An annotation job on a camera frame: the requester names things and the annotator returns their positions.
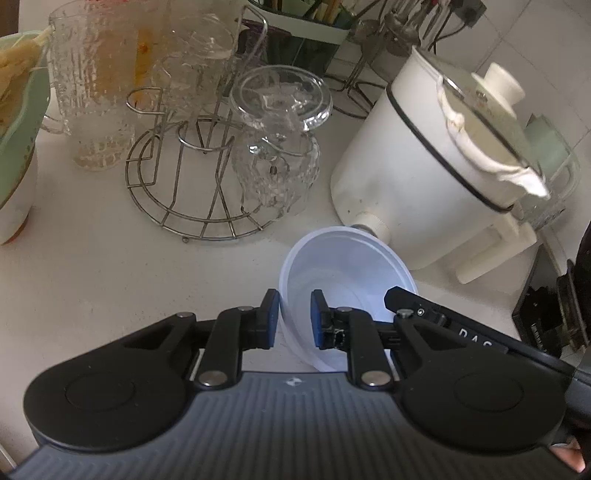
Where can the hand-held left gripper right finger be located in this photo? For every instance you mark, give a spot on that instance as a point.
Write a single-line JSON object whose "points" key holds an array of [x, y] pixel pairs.
{"points": [[318, 318]]}

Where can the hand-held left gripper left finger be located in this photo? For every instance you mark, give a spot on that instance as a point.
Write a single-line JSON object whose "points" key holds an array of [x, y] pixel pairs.
{"points": [[270, 318]]}

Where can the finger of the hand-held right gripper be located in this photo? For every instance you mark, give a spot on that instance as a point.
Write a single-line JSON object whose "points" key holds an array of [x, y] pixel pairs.
{"points": [[406, 300]]}

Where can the translucent plastic bowl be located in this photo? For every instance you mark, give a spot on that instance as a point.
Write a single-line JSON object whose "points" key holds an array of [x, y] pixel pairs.
{"points": [[351, 267]]}

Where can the person's right hand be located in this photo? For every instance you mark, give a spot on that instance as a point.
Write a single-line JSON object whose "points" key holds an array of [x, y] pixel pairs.
{"points": [[569, 457]]}

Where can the white electric cooking pot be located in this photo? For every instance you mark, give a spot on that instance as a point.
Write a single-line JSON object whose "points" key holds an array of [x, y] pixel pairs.
{"points": [[415, 175]]}

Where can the textured clear glass cup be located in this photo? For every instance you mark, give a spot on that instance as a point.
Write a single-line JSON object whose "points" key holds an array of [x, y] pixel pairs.
{"points": [[277, 166]]}

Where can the white cloth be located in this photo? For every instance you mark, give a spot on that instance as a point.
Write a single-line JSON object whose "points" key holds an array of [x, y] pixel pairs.
{"points": [[508, 173]]}

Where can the pale green kettle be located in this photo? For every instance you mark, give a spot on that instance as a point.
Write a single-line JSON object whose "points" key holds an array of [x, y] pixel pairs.
{"points": [[549, 147]]}

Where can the glass lid with white knob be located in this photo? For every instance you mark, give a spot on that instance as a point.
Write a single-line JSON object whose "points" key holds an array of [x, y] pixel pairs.
{"points": [[498, 83]]}

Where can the white chopstick holder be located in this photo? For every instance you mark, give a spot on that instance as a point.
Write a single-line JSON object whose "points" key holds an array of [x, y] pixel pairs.
{"points": [[300, 50]]}

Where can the textured glass pitcher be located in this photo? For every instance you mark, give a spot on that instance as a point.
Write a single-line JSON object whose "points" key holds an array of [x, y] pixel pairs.
{"points": [[92, 115]]}

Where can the row of hanging utensils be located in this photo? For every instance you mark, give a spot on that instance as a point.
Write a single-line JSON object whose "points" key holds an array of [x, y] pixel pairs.
{"points": [[397, 23]]}

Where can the white bowl with brown base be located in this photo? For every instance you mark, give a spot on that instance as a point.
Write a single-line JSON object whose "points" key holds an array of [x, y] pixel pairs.
{"points": [[16, 203]]}

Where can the green bowl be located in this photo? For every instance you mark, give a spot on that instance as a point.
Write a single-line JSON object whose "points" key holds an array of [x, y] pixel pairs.
{"points": [[27, 106]]}

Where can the dry noodles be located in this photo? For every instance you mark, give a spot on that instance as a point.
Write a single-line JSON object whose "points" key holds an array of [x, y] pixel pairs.
{"points": [[11, 64]]}

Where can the black wall outlet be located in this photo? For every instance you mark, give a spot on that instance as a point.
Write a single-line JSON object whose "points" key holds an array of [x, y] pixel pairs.
{"points": [[471, 9]]}

